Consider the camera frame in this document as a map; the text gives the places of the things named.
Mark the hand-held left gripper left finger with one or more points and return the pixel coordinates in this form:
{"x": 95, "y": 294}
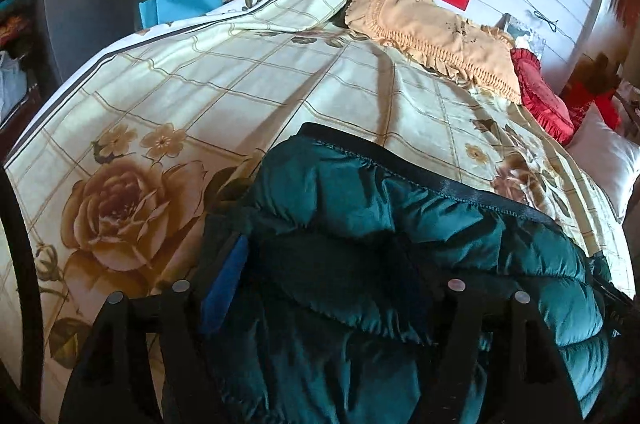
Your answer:
{"x": 227, "y": 284}

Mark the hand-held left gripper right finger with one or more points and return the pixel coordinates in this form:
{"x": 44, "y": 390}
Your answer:
{"x": 465, "y": 329}

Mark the dark green puffer jacket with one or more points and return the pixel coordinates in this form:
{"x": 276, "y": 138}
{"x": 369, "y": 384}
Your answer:
{"x": 380, "y": 254}

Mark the floral cream bed quilt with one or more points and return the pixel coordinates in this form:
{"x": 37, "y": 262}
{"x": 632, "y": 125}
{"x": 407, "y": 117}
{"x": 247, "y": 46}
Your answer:
{"x": 250, "y": 93}

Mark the black curved bar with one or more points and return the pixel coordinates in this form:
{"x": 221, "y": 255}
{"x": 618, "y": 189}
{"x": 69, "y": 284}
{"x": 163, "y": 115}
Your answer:
{"x": 20, "y": 294}

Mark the white pillow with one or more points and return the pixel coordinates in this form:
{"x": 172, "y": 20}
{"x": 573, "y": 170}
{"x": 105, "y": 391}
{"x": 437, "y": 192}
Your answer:
{"x": 607, "y": 158}

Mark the red frilled pillow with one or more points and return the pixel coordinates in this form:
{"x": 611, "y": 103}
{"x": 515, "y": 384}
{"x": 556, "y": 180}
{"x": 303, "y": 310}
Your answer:
{"x": 542, "y": 98}

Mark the red clothing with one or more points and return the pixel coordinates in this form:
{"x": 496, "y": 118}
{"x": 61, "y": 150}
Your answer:
{"x": 595, "y": 88}

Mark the blue paper bag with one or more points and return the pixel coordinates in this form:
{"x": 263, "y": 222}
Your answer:
{"x": 182, "y": 1}

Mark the beige frilled pillow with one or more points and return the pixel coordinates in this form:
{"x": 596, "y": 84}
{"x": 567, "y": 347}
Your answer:
{"x": 435, "y": 31}

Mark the framed photo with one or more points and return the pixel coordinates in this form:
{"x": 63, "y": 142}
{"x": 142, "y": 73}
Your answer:
{"x": 522, "y": 34}

